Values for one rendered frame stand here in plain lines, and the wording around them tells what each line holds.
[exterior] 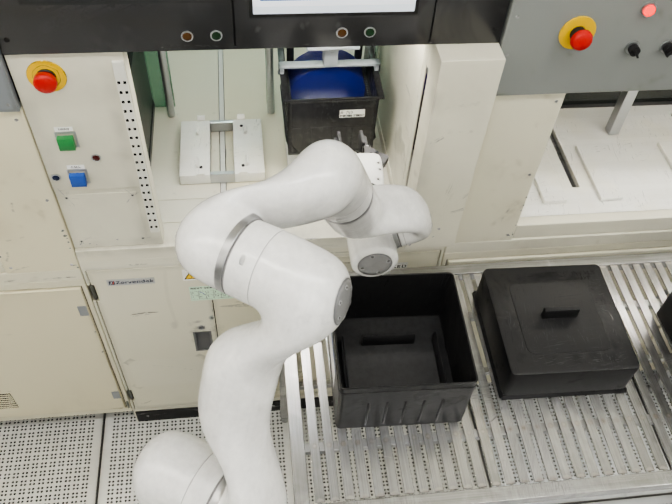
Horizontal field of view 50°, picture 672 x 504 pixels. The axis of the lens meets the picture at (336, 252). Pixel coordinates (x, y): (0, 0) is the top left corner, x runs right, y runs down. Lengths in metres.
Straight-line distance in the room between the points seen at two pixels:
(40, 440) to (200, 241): 1.72
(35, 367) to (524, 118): 1.45
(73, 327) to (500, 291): 1.09
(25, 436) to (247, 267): 1.78
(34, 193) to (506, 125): 0.99
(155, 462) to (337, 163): 0.50
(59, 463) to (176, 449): 1.39
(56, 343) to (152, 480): 1.03
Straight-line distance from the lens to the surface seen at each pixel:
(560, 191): 1.91
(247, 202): 0.87
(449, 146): 1.48
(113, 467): 2.41
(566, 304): 1.70
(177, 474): 1.07
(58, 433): 2.50
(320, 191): 0.88
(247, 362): 0.88
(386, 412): 1.50
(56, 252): 1.75
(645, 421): 1.73
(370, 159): 1.39
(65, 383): 2.24
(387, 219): 1.14
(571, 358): 1.63
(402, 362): 1.63
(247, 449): 0.98
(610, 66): 1.52
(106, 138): 1.48
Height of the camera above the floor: 2.16
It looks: 51 degrees down
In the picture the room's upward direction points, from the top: 5 degrees clockwise
